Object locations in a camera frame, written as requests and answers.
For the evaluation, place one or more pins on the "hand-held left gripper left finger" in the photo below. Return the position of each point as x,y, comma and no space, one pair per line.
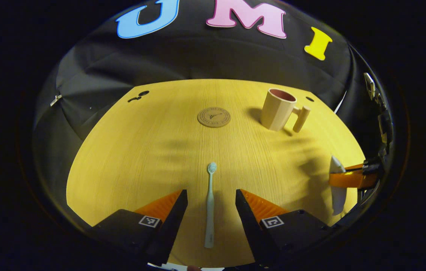
173,226

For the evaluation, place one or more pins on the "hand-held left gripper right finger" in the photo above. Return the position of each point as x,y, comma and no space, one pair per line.
250,229

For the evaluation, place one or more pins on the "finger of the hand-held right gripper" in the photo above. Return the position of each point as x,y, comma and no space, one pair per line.
348,180
355,167

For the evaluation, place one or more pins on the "white toothpaste tube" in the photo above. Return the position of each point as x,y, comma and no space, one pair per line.
337,199

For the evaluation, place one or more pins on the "pale green toothbrush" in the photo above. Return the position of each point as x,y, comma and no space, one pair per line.
209,210

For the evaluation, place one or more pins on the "round brown coaster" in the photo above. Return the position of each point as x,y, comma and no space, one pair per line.
214,117

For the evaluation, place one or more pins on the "wooden desktop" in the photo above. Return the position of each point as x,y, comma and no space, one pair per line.
141,150

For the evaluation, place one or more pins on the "black backdrop cloth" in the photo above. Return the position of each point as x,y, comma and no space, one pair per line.
197,56

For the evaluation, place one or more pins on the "silver metal clip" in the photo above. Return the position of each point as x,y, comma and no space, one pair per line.
55,100

